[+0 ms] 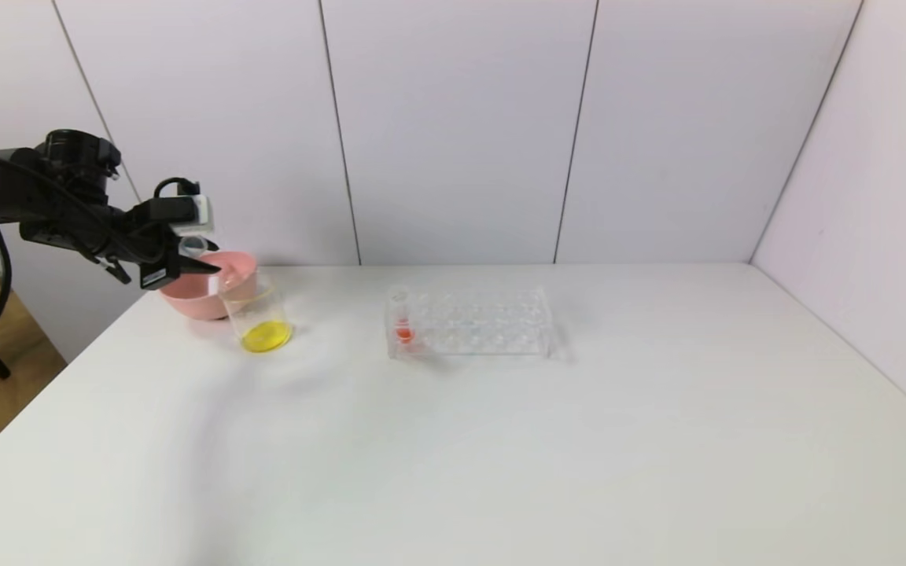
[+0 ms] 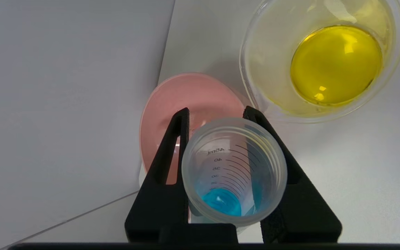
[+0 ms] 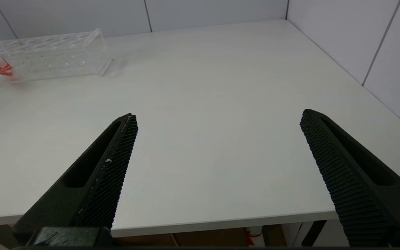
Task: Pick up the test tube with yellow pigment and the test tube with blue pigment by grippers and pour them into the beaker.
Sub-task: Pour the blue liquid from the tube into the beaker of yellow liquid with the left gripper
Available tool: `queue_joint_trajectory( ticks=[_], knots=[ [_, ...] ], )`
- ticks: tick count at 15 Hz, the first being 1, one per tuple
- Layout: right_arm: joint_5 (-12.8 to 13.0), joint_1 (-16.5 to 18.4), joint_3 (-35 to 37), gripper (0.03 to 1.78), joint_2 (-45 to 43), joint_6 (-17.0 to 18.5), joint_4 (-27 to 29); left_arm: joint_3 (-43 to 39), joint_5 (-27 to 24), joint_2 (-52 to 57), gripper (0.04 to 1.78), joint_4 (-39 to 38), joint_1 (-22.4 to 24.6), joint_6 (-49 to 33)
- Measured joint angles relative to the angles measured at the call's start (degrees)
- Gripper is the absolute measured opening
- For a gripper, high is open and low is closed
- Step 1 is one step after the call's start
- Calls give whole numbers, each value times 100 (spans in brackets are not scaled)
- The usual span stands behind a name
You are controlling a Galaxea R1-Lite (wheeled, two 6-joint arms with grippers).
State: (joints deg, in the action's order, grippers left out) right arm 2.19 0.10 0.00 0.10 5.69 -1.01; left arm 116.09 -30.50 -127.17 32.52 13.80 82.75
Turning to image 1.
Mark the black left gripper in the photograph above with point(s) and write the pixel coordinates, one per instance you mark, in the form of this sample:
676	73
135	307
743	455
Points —
157	273

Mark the test tube with blue pigment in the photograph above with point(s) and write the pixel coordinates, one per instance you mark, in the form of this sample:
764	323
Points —
192	246

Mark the black and orange left arm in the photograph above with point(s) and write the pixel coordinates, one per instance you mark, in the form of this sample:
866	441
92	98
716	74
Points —
5	189

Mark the clear glass beaker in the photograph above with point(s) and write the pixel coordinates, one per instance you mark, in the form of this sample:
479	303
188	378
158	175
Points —
264	336

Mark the test tube with red pigment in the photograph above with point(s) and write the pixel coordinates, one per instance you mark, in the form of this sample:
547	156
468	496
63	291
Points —
404	332

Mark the clear acrylic test tube rack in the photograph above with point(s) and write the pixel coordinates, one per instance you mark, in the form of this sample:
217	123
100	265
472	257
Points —
469	324

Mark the pink bowl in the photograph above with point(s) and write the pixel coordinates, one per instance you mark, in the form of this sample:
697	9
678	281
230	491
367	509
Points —
193	303

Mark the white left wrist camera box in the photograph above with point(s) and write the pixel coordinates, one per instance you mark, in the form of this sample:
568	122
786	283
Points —
203	214

